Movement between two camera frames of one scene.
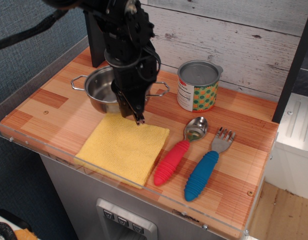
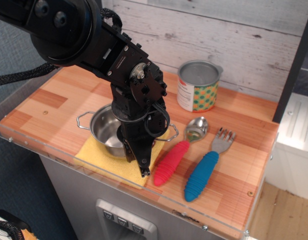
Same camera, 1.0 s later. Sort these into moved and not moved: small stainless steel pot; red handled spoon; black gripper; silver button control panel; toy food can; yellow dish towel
Moved: black gripper; small stainless steel pot
Not moved: yellow dish towel; silver button control panel; red handled spoon; toy food can
